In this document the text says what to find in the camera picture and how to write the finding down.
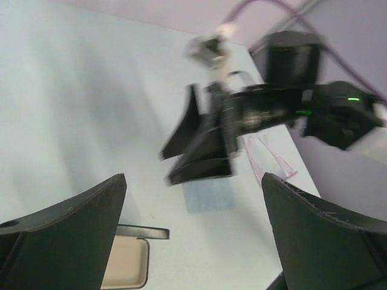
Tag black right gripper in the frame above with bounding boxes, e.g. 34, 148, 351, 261
161, 83, 302, 185

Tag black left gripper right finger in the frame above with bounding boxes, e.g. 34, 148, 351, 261
262, 173, 386, 290

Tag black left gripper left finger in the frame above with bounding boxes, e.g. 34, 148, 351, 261
1, 173, 126, 290

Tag dark green glasses case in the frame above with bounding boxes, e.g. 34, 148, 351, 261
101, 224, 170, 289

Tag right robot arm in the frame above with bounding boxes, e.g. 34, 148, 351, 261
161, 31, 386, 185

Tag pink transparent sunglasses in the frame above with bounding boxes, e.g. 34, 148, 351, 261
242, 133, 298, 187

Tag light blue cleaning cloth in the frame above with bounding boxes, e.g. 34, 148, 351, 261
183, 178, 235, 214

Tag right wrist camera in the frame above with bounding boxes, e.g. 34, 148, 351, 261
184, 22, 236, 82

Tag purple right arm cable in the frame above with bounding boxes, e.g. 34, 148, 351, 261
223, 0, 387, 103

